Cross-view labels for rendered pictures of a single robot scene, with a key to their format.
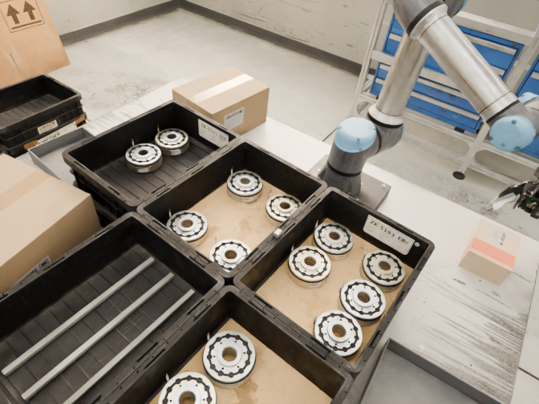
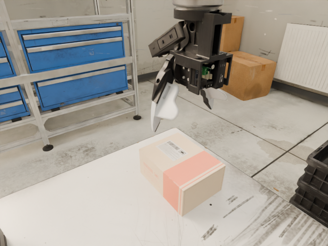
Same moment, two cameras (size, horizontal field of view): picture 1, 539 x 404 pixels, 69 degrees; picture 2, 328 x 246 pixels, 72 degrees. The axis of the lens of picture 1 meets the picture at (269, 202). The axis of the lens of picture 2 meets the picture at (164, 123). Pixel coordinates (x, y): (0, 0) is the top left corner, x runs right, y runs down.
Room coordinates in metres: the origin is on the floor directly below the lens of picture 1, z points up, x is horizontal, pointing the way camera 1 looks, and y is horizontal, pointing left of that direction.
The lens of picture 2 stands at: (0.66, -0.31, 1.10)
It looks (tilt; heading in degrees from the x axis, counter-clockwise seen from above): 31 degrees down; 294
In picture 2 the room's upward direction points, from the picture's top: straight up
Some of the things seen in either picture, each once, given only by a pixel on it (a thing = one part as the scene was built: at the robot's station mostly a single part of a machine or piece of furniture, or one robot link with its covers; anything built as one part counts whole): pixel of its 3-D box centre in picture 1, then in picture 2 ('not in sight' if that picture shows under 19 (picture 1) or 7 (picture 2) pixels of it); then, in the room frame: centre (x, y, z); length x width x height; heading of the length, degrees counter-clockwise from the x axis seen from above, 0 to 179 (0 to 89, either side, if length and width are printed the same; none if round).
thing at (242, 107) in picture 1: (221, 106); not in sight; (1.33, 0.23, 0.78); 0.30 x 0.22 x 0.16; 143
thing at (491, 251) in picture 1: (489, 251); (179, 169); (0.79, -0.68, 0.74); 0.16 x 0.12 x 0.07; 151
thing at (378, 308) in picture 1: (362, 298); not in sight; (0.49, -0.24, 0.86); 0.10 x 0.10 x 0.01
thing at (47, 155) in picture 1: (79, 160); not in sight; (0.97, 0.65, 0.73); 0.27 x 0.20 x 0.05; 55
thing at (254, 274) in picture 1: (334, 277); not in sight; (0.53, -0.17, 0.87); 0.40 x 0.30 x 0.11; 147
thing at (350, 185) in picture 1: (341, 173); not in sight; (0.99, -0.22, 0.80); 0.15 x 0.15 x 0.10
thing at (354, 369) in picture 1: (339, 264); not in sight; (0.53, -0.17, 0.92); 0.40 x 0.30 x 0.02; 147
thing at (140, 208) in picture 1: (237, 199); not in sight; (0.69, 0.08, 0.92); 0.40 x 0.30 x 0.02; 147
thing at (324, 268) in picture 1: (310, 263); not in sight; (0.57, -0.11, 0.86); 0.10 x 0.10 x 0.01
